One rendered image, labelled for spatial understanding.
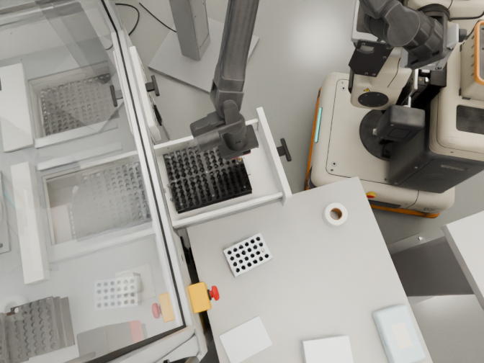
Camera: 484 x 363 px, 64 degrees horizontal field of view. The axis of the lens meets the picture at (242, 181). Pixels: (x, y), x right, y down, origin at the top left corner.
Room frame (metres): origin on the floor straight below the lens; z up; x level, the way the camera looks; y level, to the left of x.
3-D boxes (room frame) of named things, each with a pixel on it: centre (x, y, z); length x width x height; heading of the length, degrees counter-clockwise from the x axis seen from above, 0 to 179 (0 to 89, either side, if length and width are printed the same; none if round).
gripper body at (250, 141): (0.40, 0.02, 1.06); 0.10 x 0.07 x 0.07; 107
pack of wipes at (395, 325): (-0.09, -0.44, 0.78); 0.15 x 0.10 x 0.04; 15
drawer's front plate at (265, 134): (0.42, -0.09, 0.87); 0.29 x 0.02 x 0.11; 16
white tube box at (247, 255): (0.14, -0.02, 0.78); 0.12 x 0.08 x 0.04; 116
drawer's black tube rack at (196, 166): (0.36, 0.10, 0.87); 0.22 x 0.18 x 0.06; 106
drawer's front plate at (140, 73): (0.63, 0.30, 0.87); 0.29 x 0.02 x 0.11; 16
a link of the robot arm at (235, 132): (0.40, 0.02, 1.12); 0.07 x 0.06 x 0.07; 111
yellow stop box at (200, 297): (0.01, 0.11, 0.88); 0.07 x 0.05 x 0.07; 16
